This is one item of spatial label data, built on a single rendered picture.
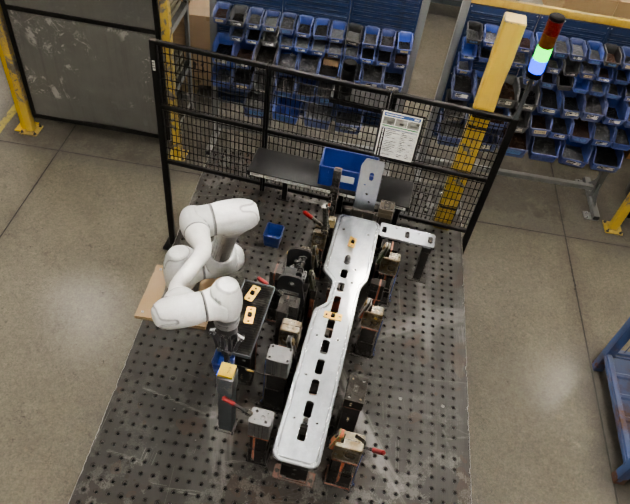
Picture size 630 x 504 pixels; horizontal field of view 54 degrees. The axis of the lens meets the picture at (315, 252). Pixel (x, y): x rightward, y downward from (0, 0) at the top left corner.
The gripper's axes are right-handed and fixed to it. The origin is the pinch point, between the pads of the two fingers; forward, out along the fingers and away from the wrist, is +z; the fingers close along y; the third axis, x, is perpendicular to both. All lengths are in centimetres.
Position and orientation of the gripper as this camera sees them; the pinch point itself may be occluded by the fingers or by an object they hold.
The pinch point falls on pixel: (227, 354)
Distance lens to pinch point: 233.0
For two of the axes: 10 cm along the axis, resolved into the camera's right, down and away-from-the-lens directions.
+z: -1.0, 6.7, 7.4
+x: 2.2, -7.1, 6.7
